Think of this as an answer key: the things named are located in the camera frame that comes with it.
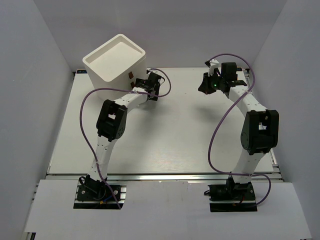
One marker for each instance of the white three-drawer cabinet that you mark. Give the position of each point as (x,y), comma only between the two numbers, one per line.
(116,63)

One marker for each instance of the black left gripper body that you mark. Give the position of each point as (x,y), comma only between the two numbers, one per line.
(141,83)

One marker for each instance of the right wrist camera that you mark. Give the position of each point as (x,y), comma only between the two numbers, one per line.
(212,64)

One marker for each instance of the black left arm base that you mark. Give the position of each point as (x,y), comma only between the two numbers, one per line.
(95,195)

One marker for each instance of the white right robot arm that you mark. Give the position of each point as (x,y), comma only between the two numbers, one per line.
(260,128)

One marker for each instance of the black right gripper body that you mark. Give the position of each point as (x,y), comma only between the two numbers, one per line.
(205,85)

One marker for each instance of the blue label sticker left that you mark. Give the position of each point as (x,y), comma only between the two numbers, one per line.
(81,71)

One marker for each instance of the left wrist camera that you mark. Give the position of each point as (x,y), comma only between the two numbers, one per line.
(148,71)

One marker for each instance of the aluminium table rail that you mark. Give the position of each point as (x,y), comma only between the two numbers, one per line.
(275,177)

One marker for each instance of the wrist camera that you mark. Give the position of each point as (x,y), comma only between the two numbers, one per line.
(212,64)
(148,71)

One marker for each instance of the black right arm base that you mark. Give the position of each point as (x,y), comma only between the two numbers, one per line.
(224,200)

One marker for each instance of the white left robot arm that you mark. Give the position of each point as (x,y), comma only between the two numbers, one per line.
(111,125)

